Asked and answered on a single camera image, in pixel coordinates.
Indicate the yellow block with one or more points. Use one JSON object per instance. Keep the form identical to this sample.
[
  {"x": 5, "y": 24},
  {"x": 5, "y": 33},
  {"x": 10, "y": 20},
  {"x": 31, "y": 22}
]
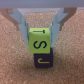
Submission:
[{"x": 39, "y": 40}]

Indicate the purple block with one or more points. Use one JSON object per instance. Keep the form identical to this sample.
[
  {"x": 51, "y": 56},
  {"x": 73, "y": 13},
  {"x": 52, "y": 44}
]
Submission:
[{"x": 42, "y": 60}]

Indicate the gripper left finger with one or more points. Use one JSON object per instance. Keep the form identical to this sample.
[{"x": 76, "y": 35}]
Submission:
[{"x": 20, "y": 22}]

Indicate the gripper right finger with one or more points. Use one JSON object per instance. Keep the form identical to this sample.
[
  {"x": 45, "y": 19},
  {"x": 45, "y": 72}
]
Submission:
[{"x": 60, "y": 22}]

